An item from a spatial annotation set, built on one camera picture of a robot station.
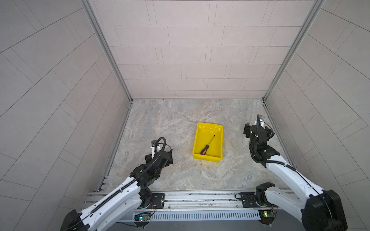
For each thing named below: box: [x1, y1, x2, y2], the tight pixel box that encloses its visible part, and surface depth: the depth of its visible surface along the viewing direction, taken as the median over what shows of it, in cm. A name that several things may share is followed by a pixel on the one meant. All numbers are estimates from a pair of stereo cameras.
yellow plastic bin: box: [192, 122, 224, 163], surface depth 92 cm
